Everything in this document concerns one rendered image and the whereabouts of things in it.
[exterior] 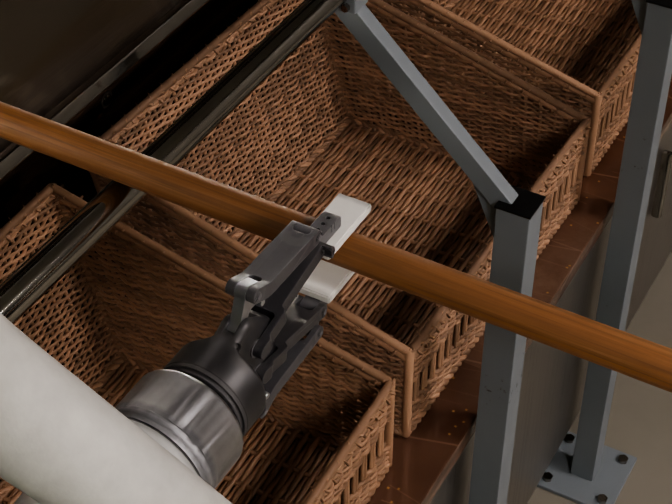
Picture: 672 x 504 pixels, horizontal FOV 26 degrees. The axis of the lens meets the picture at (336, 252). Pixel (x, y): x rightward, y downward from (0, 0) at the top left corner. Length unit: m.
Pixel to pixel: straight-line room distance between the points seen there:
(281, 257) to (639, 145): 1.09
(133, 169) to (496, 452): 0.78
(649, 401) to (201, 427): 1.81
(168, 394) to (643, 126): 1.19
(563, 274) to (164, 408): 1.16
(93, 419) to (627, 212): 1.53
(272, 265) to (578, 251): 1.10
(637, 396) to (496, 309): 1.64
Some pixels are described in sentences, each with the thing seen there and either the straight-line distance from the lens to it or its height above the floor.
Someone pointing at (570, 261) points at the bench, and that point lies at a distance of 2.10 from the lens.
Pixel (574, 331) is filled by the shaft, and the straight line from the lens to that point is 1.09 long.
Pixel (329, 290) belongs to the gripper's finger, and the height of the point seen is 1.17.
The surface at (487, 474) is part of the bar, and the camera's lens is 1.89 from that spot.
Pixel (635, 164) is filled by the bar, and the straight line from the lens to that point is 2.10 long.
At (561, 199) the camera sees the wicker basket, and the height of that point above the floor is 0.63.
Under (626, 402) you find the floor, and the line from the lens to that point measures 2.72.
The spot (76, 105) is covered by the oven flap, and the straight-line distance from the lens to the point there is 1.76.
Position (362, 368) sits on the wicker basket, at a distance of 1.69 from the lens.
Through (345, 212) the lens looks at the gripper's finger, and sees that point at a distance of 1.15.
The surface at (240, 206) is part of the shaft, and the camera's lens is 1.18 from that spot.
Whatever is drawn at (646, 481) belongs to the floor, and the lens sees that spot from 2.60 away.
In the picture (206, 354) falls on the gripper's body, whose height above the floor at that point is 1.23.
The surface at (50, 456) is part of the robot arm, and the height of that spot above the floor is 1.44.
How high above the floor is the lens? 1.96
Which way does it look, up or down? 41 degrees down
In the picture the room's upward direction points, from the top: straight up
